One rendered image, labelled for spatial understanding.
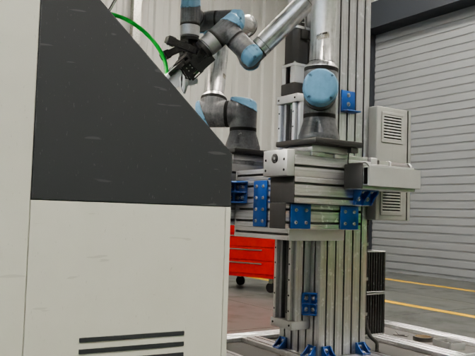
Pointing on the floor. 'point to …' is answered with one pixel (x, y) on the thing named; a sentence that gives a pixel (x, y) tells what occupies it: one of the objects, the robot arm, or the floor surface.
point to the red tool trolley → (251, 258)
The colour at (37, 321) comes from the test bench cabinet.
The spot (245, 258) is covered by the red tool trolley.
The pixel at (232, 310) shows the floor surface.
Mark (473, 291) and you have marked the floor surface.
